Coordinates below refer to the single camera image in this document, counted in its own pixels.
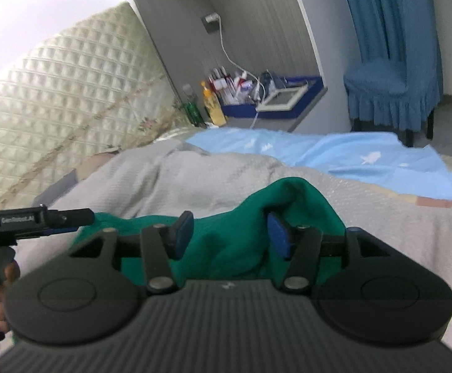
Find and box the grey nightstand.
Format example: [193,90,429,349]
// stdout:
[210,76,329,135]

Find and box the grey blanket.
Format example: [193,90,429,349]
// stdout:
[16,138,452,358]

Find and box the light blue bed sheet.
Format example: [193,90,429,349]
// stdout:
[185,128,452,200]

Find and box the white framed tablet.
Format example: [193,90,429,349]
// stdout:
[256,85,308,113]

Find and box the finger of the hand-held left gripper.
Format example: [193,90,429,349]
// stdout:
[47,209,95,237]

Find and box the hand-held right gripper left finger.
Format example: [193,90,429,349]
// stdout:
[68,210,194,294]

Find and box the blue tray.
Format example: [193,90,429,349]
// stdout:
[220,76,323,119]

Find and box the blue curtain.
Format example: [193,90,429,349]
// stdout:
[336,0,444,67]

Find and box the green bottle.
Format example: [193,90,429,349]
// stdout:
[185,101,206,127]

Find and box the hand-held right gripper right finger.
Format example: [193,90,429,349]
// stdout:
[267,212,390,294]

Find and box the cluster of cosmetic bottles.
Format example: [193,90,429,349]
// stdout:
[209,68,258,105]

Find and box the white charging cable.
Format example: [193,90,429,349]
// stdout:
[217,19,258,86]

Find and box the green hoodie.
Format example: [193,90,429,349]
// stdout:
[68,177,347,280]

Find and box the yellow bottle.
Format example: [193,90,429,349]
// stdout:
[199,81,217,123]

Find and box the cream quilted headboard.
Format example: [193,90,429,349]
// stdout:
[0,2,189,210]

